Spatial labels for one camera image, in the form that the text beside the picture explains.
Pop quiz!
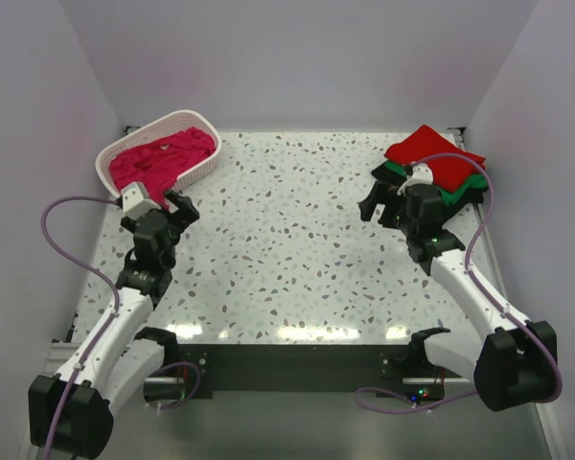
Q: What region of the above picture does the white perforated plastic basket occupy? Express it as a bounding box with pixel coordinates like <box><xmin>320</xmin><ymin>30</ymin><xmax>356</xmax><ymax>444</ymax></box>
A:
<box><xmin>95</xmin><ymin>109</ymin><xmax>222</xmax><ymax>198</ymax></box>

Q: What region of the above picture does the folded green t-shirt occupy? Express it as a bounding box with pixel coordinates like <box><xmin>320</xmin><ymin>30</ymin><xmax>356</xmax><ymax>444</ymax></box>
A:
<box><xmin>380</xmin><ymin>161</ymin><xmax>488</xmax><ymax>206</ymax></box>

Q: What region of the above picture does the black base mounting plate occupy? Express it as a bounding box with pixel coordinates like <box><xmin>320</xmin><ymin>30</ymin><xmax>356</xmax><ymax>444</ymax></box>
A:
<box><xmin>179</xmin><ymin>344</ymin><xmax>456</xmax><ymax>400</ymax></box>

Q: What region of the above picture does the magenta pink t-shirt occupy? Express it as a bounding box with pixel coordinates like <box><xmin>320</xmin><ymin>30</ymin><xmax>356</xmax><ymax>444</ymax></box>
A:
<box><xmin>109</xmin><ymin>126</ymin><xmax>216</xmax><ymax>208</ymax></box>

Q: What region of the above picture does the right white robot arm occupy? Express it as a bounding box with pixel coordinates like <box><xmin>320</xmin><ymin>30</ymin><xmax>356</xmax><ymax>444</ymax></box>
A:
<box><xmin>358</xmin><ymin>181</ymin><xmax>562</xmax><ymax>411</ymax></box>

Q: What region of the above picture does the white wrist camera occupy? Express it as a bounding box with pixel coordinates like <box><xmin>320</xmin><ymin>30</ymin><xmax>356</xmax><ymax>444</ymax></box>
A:
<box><xmin>397</xmin><ymin>163</ymin><xmax>433</xmax><ymax>196</ymax></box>
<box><xmin>121</xmin><ymin>182</ymin><xmax>160</xmax><ymax>220</ymax></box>

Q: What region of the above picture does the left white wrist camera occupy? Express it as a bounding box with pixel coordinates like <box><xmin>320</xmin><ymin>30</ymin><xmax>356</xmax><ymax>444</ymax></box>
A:
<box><xmin>121</xmin><ymin>182</ymin><xmax>160</xmax><ymax>220</ymax></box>

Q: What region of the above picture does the folded black t-shirt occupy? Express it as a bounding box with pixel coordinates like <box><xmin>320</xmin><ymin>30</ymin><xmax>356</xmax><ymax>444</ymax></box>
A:
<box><xmin>371</xmin><ymin>163</ymin><xmax>489</xmax><ymax>220</ymax></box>

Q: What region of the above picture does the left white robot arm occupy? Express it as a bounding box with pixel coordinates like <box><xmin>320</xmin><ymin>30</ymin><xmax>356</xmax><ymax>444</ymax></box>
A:
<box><xmin>28</xmin><ymin>182</ymin><xmax>203</xmax><ymax>459</ymax></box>

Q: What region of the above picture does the aluminium frame rail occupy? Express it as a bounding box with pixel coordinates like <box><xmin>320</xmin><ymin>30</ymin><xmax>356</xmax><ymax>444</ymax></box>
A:
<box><xmin>41</xmin><ymin>312</ymin><xmax>80</xmax><ymax>377</ymax></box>

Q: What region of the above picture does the folded red t-shirt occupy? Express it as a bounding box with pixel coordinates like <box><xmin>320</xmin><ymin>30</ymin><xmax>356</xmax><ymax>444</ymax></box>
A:
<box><xmin>384</xmin><ymin>125</ymin><xmax>486</xmax><ymax>193</ymax></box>

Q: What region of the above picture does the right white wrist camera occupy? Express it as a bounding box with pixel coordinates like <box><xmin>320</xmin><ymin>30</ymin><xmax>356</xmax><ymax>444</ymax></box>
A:
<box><xmin>397</xmin><ymin>163</ymin><xmax>433</xmax><ymax>196</ymax></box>

